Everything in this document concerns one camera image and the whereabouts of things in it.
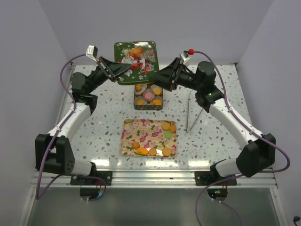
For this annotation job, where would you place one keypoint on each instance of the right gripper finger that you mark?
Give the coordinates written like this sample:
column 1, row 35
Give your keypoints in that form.
column 172, row 67
column 164, row 80

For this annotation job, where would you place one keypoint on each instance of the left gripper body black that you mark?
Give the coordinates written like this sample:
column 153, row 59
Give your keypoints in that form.
column 97, row 77

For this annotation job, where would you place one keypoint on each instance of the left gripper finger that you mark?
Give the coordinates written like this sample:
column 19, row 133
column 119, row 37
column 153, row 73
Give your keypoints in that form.
column 104, row 63
column 114, row 72

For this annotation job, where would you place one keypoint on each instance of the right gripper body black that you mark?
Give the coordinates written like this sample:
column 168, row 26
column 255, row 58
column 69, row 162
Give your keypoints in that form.
column 186, row 79

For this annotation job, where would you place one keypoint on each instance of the round dotted orange cookie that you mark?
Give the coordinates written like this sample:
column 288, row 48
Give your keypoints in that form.
column 157, row 91

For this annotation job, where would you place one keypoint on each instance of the pink sandwich cookie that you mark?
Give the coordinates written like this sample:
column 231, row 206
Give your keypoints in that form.
column 148, row 96

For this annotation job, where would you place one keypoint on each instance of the swirl butter cookie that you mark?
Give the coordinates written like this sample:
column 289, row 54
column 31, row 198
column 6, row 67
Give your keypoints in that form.
column 135, row 145
column 138, row 88

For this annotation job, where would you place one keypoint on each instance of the gold tin lid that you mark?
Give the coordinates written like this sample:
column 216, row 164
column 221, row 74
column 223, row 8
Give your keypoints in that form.
column 143, row 58

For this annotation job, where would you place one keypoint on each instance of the orange leaf cookie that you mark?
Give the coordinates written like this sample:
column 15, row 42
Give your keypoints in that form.
column 140, row 102

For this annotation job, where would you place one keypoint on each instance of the metal tongs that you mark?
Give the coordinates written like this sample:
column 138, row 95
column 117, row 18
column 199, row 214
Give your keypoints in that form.
column 193, row 111

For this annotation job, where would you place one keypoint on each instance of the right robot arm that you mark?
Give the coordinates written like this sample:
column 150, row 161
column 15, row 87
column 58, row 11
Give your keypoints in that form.
column 257, row 149

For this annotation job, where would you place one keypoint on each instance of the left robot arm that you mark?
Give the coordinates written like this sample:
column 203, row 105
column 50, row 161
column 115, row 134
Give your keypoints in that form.
column 53, row 151

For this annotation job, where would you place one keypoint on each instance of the white paper cup top-right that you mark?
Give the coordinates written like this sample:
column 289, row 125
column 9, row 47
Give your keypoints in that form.
column 155, row 86

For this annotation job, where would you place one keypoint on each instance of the white paper cup bottom-right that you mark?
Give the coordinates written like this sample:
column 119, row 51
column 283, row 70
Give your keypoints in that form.
column 159, row 98

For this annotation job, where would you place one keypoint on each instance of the white paper cup centre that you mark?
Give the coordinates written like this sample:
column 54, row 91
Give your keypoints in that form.
column 149, row 90

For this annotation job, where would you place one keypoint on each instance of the white paper cup top-left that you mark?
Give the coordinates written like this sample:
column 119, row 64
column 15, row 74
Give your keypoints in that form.
column 144, row 87

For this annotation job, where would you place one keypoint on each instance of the floral cookie tin box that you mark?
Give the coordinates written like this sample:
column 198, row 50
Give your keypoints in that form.
column 148, row 106

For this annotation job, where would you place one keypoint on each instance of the white paper cup bottom-left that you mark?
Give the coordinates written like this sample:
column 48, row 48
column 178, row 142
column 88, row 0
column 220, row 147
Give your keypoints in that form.
column 140, row 98

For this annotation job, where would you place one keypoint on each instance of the round orange cookie top-right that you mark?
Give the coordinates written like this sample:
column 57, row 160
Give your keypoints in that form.
column 165, row 126

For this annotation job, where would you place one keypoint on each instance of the scalloped orange cookie right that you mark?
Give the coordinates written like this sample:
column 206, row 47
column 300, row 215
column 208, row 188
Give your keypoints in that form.
column 172, row 128

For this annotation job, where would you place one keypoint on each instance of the green sandwich cookie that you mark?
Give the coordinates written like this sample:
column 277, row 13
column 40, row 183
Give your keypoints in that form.
column 168, row 134

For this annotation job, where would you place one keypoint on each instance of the floral serving tray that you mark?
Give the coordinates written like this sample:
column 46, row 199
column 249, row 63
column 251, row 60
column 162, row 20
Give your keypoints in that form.
column 149, row 134

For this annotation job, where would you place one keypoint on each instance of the dotted round cookie bottom-right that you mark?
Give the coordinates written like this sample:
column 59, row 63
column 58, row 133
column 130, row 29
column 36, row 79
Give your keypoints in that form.
column 166, row 151

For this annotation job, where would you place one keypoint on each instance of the plain round orange cookie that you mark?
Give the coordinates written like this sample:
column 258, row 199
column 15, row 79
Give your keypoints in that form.
column 152, row 152

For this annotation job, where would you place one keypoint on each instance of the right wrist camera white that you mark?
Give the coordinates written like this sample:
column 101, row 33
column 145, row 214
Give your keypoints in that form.
column 185, row 57

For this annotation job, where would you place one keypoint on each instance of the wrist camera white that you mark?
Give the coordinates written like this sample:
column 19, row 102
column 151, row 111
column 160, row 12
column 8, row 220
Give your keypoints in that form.
column 185, row 57
column 91, row 52

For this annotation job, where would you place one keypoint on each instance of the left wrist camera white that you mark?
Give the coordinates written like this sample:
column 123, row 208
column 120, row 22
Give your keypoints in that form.
column 91, row 52

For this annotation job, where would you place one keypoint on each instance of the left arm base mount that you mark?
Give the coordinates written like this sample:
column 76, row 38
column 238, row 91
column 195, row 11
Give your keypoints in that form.
column 100, row 178

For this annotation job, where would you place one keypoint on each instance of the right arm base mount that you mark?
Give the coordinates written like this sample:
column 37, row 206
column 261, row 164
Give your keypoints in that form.
column 205, row 178

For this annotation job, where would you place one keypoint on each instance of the aluminium frame rail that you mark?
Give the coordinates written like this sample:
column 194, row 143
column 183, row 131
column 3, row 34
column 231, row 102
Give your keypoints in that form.
column 178, row 178

